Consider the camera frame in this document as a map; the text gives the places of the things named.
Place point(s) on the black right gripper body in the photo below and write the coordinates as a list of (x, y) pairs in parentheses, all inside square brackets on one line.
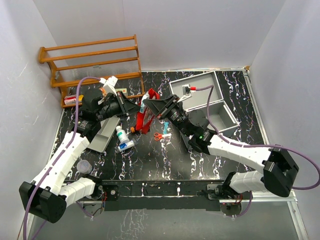
[(177, 116)]

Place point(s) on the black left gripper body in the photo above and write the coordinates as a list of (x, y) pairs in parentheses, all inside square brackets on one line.
[(111, 108)]

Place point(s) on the small blue tube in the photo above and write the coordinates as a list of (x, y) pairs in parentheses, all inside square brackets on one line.
[(165, 128)]

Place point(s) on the red fabric medicine pouch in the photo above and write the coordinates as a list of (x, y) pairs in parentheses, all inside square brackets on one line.
[(144, 120)]

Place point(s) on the orange handled small scissors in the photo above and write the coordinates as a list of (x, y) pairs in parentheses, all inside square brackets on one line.
[(158, 136)]

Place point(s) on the round item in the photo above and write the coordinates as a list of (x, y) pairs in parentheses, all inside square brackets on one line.
[(142, 106)]

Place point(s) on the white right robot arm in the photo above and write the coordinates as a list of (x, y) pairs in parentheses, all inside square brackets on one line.
[(273, 168)]

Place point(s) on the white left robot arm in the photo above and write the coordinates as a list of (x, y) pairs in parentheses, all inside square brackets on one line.
[(46, 196)]

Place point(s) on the white green medicine box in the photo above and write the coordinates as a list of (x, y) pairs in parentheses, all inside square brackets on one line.
[(124, 90)]

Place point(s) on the red white medicine box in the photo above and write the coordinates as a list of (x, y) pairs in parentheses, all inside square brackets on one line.
[(70, 100)]

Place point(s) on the white medicine bottle green label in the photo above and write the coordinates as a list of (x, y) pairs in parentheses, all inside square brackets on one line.
[(121, 134)]

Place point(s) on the yellow small box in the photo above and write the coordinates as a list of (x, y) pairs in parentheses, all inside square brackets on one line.
[(80, 98)]

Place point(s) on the grey plastic tray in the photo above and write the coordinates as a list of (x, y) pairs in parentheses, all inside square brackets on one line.
[(101, 140)]

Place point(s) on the white blue bandage roll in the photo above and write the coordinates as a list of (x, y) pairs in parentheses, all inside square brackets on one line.
[(126, 145)]

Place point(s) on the grey open storage box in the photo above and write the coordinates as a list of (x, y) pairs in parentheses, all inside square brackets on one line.
[(219, 112)]

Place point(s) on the orange wooden shelf rack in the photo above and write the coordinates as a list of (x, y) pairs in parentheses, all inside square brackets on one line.
[(68, 64)]

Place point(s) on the clear plastic cup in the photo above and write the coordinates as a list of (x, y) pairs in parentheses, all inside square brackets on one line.
[(84, 167)]

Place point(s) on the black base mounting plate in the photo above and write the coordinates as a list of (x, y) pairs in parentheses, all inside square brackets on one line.
[(162, 195)]

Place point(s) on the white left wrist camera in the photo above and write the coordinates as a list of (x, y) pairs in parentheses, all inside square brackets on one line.
[(108, 85)]

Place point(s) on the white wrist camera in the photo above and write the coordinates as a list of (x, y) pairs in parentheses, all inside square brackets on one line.
[(108, 85), (187, 91)]

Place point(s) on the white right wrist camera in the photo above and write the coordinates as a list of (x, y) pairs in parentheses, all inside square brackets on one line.
[(187, 91)]

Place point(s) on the aluminium frame rail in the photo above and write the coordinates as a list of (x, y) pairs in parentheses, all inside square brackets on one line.
[(261, 193)]

